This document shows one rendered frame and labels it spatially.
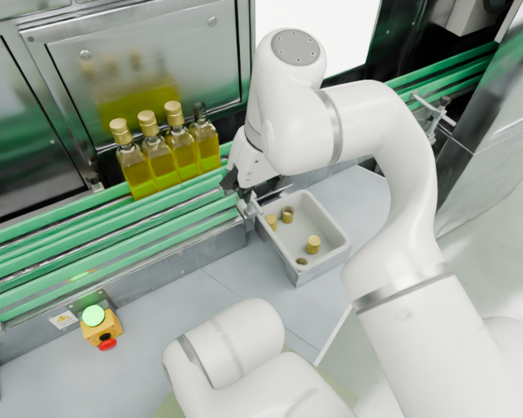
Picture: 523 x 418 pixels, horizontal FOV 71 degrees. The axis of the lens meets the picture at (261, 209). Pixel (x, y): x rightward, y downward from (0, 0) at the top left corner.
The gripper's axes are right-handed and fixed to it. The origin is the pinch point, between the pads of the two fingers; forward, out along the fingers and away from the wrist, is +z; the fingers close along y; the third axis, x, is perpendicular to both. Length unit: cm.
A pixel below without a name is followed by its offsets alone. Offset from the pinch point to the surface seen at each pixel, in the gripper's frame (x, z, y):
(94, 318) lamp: -1, 34, 37
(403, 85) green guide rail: -26, 33, -74
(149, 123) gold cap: -26.5, 9.9, 9.6
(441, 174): 1, 61, -90
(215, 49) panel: -41.2, 10.8, -12.7
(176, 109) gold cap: -27.0, 9.2, 3.5
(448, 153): -3, 51, -90
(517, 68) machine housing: -7, 14, -90
